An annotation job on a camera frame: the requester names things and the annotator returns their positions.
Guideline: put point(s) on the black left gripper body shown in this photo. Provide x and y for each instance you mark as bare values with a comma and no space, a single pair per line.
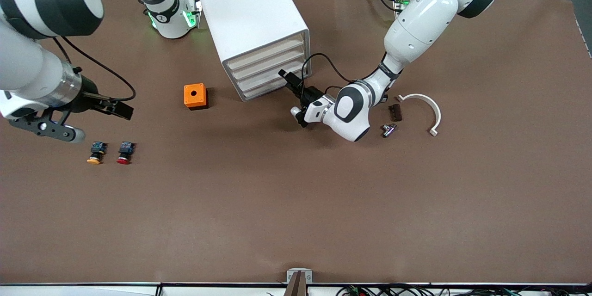
310,95

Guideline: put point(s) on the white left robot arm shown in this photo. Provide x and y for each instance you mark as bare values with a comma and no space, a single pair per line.
416,23

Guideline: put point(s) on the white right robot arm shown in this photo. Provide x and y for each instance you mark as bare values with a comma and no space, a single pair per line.
27,69

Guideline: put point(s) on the red push button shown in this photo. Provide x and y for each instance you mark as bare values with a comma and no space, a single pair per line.
123,160

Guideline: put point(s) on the yellow push button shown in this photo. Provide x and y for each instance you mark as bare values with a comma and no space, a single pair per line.
95,159

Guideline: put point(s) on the orange box with hole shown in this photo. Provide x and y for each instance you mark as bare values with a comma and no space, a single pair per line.
188,97

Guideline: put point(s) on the small purple metal connector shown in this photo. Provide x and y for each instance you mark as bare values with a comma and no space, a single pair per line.
388,131

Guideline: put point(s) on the brown terminal block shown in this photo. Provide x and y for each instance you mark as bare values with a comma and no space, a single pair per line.
396,113

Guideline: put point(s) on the brown table cover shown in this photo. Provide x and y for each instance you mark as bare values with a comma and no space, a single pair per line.
277,203

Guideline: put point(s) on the white curved bracket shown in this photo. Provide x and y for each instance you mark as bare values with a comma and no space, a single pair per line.
428,101

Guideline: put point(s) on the white table edge rail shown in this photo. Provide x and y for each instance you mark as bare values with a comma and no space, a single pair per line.
69,290

